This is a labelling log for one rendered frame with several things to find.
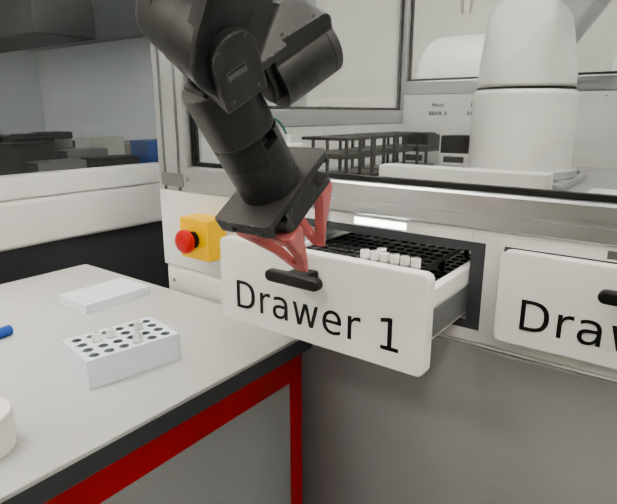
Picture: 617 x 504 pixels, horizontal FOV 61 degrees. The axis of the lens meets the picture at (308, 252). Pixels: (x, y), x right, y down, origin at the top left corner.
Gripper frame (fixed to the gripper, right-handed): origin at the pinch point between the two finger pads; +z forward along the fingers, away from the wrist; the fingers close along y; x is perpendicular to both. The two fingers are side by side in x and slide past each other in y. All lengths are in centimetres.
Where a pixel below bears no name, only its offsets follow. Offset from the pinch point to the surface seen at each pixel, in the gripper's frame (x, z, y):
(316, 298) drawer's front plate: 3.0, 8.9, 0.2
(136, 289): 48, 20, 0
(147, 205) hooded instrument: 85, 31, 28
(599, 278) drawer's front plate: -23.1, 14.7, 14.2
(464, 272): -8.3, 16.8, 13.5
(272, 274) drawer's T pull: 6.4, 4.2, -0.9
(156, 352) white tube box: 23.0, 11.7, -11.8
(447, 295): -8.4, 15.1, 8.4
